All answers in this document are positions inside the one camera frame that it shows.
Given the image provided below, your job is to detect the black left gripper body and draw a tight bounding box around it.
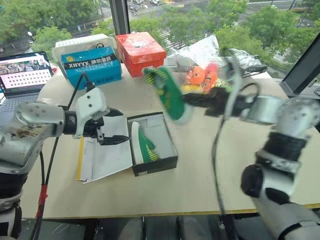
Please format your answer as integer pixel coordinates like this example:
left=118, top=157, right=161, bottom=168
left=83, top=116, right=106, bottom=146

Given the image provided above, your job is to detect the black monitor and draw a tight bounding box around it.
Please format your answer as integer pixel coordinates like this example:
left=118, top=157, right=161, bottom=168
left=280, top=31, right=320, bottom=99

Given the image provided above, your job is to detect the orange clownfish toy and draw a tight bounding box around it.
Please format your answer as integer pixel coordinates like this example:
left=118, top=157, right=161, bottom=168
left=186, top=65, right=207, bottom=87
left=201, top=71, right=219, bottom=89

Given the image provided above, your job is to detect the clear plastic bag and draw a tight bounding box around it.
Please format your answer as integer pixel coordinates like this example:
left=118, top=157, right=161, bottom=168
left=165, top=34, right=241, bottom=95

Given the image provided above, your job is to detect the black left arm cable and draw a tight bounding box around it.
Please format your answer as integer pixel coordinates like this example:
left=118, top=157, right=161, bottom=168
left=31, top=72, right=96, bottom=240

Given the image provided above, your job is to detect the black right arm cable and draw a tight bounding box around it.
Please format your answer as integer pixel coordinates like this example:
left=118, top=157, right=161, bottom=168
left=211, top=82, right=261, bottom=232

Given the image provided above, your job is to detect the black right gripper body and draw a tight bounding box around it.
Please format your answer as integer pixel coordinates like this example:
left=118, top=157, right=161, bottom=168
left=204, top=87, right=251, bottom=119

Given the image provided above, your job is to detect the clear white-lidded plastic container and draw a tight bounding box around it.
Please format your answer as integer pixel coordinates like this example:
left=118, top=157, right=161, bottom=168
left=51, top=33, right=119, bottom=69

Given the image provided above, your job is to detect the green white-soled shoe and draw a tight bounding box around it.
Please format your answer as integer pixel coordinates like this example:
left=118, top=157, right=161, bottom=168
left=142, top=65, right=195, bottom=126
left=130, top=121, right=164, bottom=165

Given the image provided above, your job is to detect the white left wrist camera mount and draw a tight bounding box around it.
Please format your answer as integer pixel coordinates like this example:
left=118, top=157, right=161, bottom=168
left=72, top=87, right=111, bottom=140

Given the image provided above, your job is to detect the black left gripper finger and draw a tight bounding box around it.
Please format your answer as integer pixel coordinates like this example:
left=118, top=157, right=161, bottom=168
left=102, top=107, right=125, bottom=120
left=99, top=134, right=131, bottom=147

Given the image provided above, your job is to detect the white shoebox lid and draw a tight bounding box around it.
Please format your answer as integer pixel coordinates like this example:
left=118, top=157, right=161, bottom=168
left=75, top=114, right=134, bottom=185

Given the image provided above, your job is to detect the red shoebox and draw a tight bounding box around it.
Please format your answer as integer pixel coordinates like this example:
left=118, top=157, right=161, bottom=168
left=115, top=31, right=168, bottom=78

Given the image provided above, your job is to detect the blue shoebox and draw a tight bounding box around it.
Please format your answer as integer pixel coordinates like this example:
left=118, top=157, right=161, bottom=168
left=60, top=46, right=123, bottom=89

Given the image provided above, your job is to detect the dark window frame post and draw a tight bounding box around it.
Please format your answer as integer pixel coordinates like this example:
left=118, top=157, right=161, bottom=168
left=108, top=0, right=131, bottom=36

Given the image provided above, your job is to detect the grey laptop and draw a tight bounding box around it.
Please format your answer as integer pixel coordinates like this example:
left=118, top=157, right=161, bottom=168
left=0, top=51, right=55, bottom=106

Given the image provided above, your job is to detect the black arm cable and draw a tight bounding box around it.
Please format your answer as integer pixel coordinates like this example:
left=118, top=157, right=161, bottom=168
left=211, top=82, right=261, bottom=232
left=31, top=72, right=96, bottom=240

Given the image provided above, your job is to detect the black open shoebox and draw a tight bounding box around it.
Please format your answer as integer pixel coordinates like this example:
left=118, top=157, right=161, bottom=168
left=126, top=111, right=179, bottom=178

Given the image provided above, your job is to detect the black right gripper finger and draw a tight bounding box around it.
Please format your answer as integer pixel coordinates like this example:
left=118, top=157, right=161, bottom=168
left=181, top=92, right=213, bottom=101
left=186, top=99, right=211, bottom=109

